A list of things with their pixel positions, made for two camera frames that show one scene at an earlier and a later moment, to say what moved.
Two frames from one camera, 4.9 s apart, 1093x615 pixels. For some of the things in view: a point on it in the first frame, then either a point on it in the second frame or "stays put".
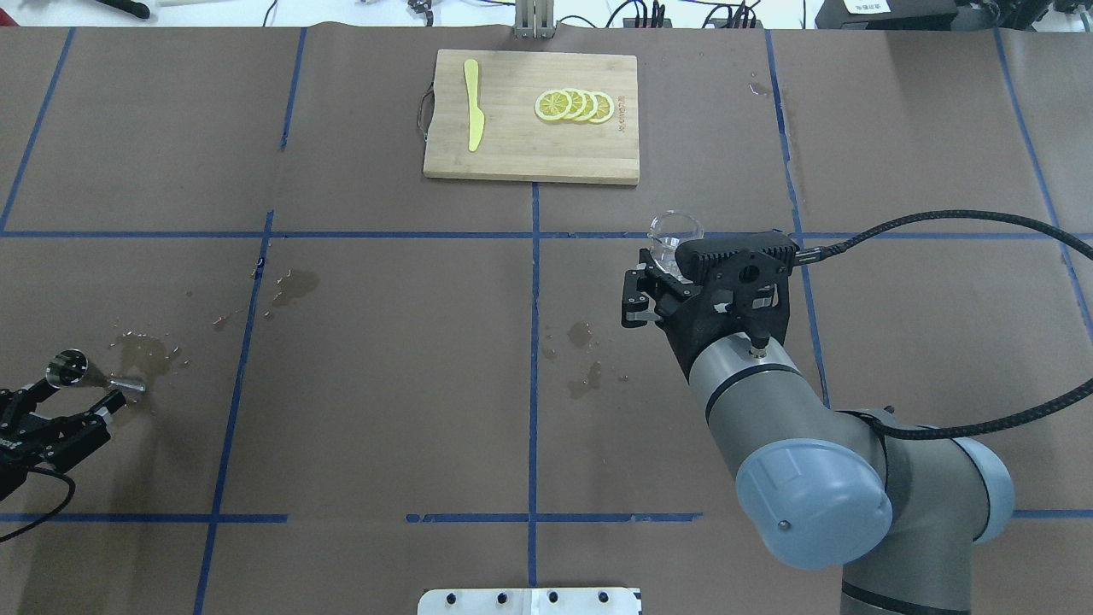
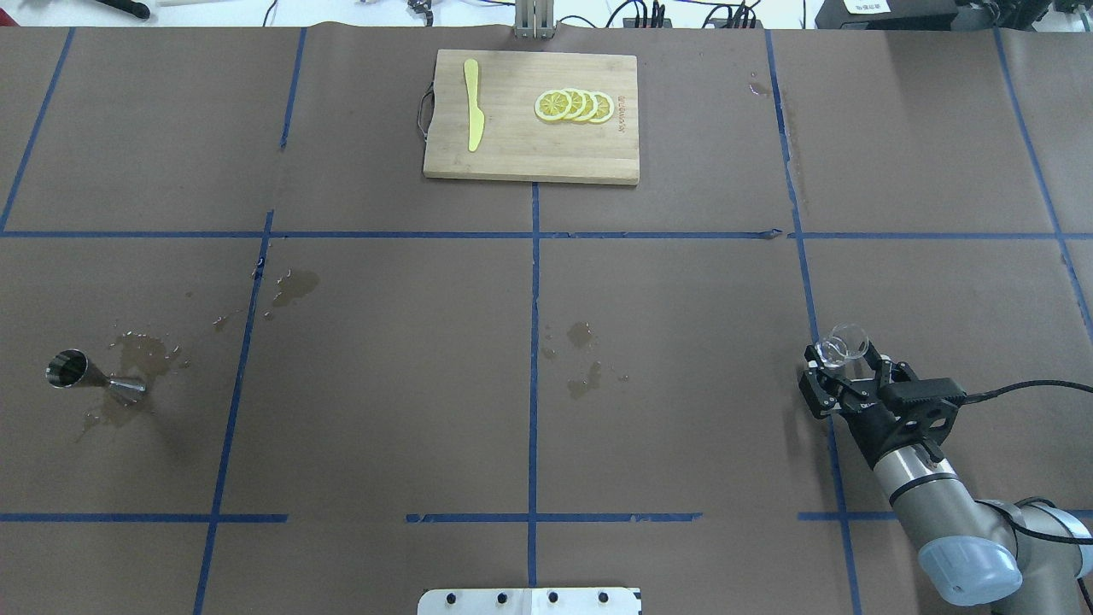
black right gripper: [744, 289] → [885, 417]
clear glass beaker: [668, 229] → [847, 341]
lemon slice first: [553, 104] stays put
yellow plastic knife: [476, 116] stays put
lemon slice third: [592, 103] stays put
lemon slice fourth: [605, 107] stays put
